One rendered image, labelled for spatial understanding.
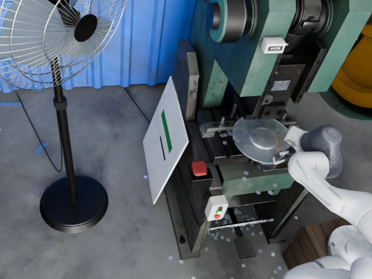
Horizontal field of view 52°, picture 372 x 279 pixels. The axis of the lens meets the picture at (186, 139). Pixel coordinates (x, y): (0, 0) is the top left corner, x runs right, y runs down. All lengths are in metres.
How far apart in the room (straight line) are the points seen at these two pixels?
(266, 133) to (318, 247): 0.65
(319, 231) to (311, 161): 0.87
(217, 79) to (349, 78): 0.58
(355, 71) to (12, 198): 1.94
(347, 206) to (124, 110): 1.96
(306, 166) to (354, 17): 0.54
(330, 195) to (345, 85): 0.71
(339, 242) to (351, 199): 0.92
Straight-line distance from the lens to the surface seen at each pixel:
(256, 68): 1.42
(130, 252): 2.21
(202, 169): 1.60
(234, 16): 1.31
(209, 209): 1.72
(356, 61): 1.81
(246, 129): 1.77
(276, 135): 1.80
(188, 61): 1.90
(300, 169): 1.29
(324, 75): 1.60
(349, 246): 2.12
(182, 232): 2.26
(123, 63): 2.84
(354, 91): 1.77
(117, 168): 2.50
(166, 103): 2.25
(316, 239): 2.10
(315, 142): 1.35
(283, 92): 1.64
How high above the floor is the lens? 2.03
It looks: 49 degrees down
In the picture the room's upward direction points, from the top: 13 degrees clockwise
